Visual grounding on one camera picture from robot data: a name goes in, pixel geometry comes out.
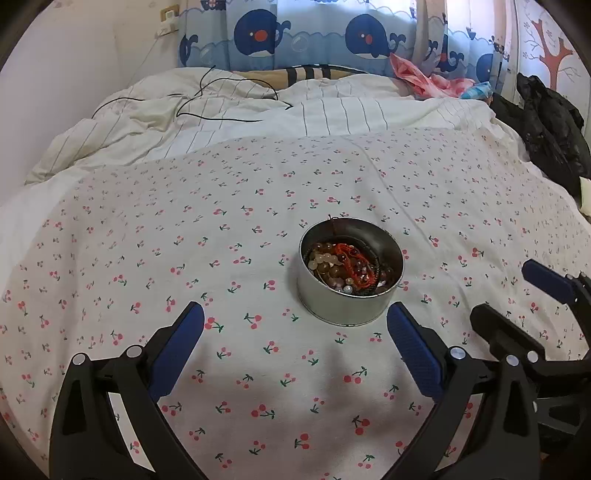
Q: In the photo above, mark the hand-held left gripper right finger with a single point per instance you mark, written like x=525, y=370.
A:
x=415, y=353

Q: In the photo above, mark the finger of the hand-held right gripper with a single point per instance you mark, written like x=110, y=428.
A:
x=547, y=279
x=501, y=330

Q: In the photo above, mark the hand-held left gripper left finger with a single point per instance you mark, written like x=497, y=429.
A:
x=180, y=344

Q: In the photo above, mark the round metal tin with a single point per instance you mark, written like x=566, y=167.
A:
x=332, y=304

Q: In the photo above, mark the white object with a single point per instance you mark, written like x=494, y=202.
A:
x=586, y=191

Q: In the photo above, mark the cherry print bedsheet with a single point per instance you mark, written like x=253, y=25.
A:
x=231, y=207

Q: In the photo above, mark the black jacket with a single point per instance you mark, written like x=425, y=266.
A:
x=545, y=124

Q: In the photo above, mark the white mattress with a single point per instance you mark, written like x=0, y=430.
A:
x=27, y=217

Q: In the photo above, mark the light blue patterned cloth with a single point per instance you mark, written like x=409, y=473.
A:
x=478, y=91

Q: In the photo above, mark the pink cloth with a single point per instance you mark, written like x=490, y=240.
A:
x=415, y=76

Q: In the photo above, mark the white striped duvet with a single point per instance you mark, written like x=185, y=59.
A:
x=346, y=110

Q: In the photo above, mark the tan striped pillow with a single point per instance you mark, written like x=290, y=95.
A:
x=258, y=76

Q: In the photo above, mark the white charger plug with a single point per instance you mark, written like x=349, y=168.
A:
x=167, y=30

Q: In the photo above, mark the blue whale print curtain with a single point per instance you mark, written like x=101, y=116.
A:
x=323, y=41

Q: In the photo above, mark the orange tree wall sticker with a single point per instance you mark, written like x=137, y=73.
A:
x=549, y=60

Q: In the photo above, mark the white wall socket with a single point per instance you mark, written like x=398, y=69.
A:
x=170, y=12

